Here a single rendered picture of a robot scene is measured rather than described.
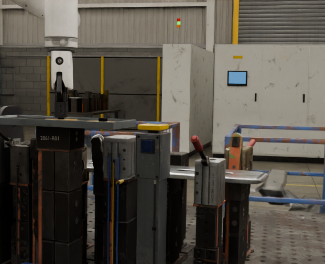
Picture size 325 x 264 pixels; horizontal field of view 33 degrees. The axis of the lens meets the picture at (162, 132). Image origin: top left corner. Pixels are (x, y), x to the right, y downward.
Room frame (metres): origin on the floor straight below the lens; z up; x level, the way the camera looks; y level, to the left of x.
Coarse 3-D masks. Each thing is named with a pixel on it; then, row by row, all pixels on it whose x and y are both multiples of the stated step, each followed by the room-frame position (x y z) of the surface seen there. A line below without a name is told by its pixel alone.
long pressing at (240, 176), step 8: (88, 160) 1.85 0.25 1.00; (88, 168) 1.68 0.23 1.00; (176, 168) 1.70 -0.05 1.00; (184, 168) 1.70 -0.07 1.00; (192, 168) 1.71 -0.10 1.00; (176, 176) 1.58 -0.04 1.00; (184, 176) 1.57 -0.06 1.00; (192, 176) 1.56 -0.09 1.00; (232, 176) 1.57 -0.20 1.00; (240, 176) 1.57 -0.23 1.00; (248, 176) 1.57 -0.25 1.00; (256, 176) 1.57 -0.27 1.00; (264, 176) 1.60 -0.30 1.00
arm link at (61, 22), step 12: (48, 0) 1.41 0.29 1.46; (60, 0) 1.40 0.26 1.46; (72, 0) 1.42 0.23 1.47; (48, 12) 1.41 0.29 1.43; (60, 12) 1.40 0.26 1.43; (72, 12) 1.42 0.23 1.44; (48, 24) 1.41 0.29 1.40; (60, 24) 1.40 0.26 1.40; (72, 24) 1.42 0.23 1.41; (48, 36) 1.41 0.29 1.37; (60, 36) 1.40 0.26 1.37; (72, 36) 1.42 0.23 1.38
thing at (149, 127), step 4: (140, 124) 1.34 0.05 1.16; (144, 124) 1.34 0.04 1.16; (148, 124) 1.35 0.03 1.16; (152, 124) 1.35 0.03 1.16; (156, 124) 1.35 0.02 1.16; (160, 124) 1.35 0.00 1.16; (164, 124) 1.36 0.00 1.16; (140, 128) 1.33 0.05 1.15; (144, 128) 1.32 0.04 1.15; (148, 128) 1.32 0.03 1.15; (152, 128) 1.32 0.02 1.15; (156, 128) 1.31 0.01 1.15; (160, 128) 1.31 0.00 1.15; (164, 128) 1.33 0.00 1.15; (148, 132) 1.34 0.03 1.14; (152, 132) 1.33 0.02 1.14; (156, 132) 1.34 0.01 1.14
